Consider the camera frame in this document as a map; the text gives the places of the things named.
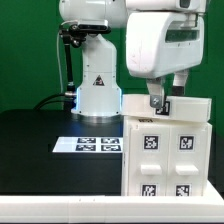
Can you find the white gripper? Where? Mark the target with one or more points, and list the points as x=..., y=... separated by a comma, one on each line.
x=160, y=43

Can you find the white cabinet door panel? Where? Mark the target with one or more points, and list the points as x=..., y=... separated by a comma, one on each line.
x=186, y=162
x=148, y=162

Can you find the white cabinet body box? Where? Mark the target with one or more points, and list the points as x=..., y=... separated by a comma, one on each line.
x=140, y=123

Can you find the white cabinet top block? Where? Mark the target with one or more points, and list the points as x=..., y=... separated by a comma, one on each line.
x=176, y=108

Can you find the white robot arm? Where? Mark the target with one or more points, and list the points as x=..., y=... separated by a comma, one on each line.
x=98, y=98

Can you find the white base tag plate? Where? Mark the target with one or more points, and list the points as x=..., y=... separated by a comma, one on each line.
x=88, y=145

